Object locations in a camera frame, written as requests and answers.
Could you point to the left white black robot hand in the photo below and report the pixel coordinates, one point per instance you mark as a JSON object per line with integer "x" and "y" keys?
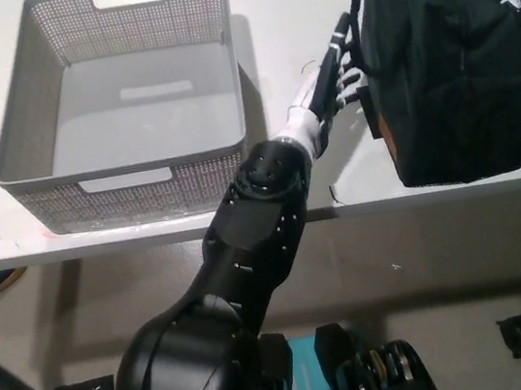
{"x": 309, "y": 97}

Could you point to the black tape patch on table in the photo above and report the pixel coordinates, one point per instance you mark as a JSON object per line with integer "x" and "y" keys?
{"x": 372, "y": 114}

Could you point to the short thin black thread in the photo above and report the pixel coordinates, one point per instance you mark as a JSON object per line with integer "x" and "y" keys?
{"x": 336, "y": 196}

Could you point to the curved thin black thread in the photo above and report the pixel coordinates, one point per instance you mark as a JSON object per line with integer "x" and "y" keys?
{"x": 307, "y": 67}

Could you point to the grey perforated plastic basket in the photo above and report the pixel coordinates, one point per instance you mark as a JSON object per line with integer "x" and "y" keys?
{"x": 141, "y": 119}

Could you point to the black fabric lunch bag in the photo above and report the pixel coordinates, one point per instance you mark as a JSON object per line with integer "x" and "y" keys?
{"x": 449, "y": 78}

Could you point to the left black robot body block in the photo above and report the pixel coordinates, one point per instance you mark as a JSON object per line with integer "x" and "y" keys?
{"x": 277, "y": 374}

